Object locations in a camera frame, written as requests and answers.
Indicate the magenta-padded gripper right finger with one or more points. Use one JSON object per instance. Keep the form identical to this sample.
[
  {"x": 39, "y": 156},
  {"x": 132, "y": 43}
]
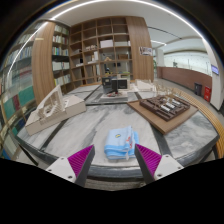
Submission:
[{"x": 165, "y": 165}]

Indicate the black building model grey base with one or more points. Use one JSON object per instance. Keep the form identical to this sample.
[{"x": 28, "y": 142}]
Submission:
[{"x": 113, "y": 86}]

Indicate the white architectural building model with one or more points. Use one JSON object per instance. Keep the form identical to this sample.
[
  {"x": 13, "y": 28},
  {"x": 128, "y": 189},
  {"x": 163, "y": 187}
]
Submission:
[{"x": 55, "y": 111}]

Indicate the white wall poster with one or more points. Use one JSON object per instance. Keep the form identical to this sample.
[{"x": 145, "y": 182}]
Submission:
[{"x": 145, "y": 51}]

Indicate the light blue printed towel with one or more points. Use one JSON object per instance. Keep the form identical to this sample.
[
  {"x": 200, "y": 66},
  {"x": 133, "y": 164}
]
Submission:
[{"x": 120, "y": 143}]

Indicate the red box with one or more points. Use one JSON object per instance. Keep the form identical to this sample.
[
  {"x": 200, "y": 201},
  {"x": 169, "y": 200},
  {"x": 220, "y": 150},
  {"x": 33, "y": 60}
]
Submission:
[{"x": 207, "y": 94}]

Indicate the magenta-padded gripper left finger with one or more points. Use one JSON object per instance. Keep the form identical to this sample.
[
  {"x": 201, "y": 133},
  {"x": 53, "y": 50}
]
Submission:
[{"x": 63, "y": 168}]

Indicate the small white architectural model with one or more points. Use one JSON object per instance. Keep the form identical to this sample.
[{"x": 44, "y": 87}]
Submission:
[{"x": 144, "y": 86}]

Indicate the wooden open shelf unit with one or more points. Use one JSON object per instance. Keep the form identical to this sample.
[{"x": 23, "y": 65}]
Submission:
[{"x": 103, "y": 46}]

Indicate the dark waste bin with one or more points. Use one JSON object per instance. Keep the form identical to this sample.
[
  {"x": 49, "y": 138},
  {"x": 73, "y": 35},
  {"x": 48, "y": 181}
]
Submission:
[{"x": 198, "y": 90}]

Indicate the brown building model on board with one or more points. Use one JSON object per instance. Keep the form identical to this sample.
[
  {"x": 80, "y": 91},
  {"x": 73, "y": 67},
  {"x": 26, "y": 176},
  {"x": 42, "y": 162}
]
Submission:
[{"x": 165, "y": 108}]

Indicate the wall-mounted display screen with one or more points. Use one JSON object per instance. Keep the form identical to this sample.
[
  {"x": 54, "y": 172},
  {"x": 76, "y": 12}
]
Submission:
[{"x": 215, "y": 69}]

